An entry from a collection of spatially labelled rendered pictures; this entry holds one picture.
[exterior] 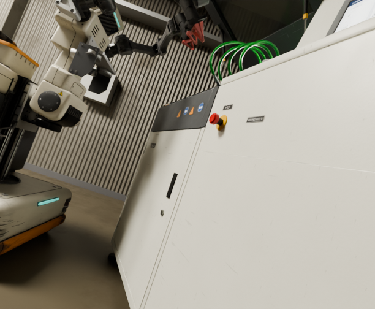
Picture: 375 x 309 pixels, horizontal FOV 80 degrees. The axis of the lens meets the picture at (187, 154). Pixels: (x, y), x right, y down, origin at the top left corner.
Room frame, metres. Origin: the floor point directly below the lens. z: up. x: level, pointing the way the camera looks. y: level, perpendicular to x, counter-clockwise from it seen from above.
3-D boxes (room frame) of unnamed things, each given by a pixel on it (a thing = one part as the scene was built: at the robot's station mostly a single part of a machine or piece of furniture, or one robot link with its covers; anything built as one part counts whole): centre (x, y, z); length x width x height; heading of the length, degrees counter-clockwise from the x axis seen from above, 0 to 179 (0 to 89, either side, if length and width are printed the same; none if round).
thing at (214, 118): (0.68, -0.05, 0.80); 0.05 x 0.04 x 0.05; 26
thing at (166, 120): (1.11, 0.10, 0.87); 0.62 x 0.04 x 0.16; 26
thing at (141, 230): (1.10, 0.12, 0.44); 0.65 x 0.02 x 0.68; 26
